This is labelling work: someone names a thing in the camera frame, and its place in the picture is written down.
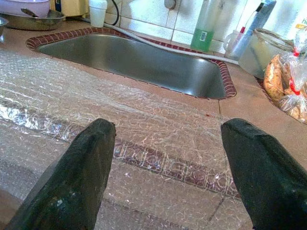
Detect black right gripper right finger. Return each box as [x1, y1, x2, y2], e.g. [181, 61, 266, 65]
[220, 118, 307, 230]

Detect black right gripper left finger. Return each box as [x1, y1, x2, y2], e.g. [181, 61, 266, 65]
[4, 118, 117, 230]

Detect steel kitchen sink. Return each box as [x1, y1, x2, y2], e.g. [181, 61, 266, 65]
[37, 33, 227, 99]

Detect clear bubble wrap sheet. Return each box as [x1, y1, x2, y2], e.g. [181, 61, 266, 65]
[0, 49, 255, 230]

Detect bagged bread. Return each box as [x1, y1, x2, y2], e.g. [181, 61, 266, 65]
[263, 31, 307, 125]

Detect glass jar with twine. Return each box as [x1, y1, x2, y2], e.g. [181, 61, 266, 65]
[238, 28, 295, 79]

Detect clear plastic cup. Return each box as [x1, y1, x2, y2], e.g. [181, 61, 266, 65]
[223, 30, 243, 60]

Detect clear bottle green detergent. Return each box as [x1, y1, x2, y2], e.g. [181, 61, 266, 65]
[190, 0, 225, 53]

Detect shallow steel dish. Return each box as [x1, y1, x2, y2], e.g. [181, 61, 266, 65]
[0, 9, 67, 31]

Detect white carton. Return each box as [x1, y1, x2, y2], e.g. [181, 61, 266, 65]
[286, 0, 307, 41]

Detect small white bottle green cap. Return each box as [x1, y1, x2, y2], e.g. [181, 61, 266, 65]
[88, 0, 108, 28]

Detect beige water ionizer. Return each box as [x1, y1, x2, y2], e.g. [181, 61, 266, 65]
[49, 0, 90, 18]

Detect lilac plastic bowl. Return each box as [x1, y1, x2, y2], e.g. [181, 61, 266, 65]
[0, 0, 51, 18]

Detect grey water hose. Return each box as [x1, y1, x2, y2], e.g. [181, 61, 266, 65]
[80, 16, 240, 65]

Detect black appliance cable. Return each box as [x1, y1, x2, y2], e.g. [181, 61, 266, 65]
[110, 0, 120, 26]

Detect metal wall tap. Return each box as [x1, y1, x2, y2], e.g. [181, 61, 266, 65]
[164, 0, 177, 11]

